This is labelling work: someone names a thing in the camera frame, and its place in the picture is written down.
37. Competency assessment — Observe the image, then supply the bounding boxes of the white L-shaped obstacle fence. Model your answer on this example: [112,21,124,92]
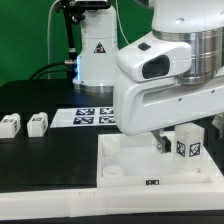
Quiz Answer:
[0,161,224,220]

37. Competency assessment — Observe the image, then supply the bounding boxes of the white cable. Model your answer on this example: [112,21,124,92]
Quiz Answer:
[115,9,131,46]

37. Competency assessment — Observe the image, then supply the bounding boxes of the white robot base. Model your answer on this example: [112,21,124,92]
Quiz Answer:
[54,0,132,94]

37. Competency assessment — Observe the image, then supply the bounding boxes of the white sheet with AprilTags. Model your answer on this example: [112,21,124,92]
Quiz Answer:
[50,107,115,128]

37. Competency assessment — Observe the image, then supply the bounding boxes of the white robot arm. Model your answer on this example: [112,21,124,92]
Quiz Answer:
[113,0,224,153]

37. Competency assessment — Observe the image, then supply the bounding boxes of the black cable bundle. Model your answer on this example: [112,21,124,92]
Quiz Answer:
[29,59,78,81]

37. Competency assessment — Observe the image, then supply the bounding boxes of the white square tabletop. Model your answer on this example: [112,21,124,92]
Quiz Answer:
[97,133,215,187]

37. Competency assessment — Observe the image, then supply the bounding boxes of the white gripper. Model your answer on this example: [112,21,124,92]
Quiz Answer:
[113,75,224,154]

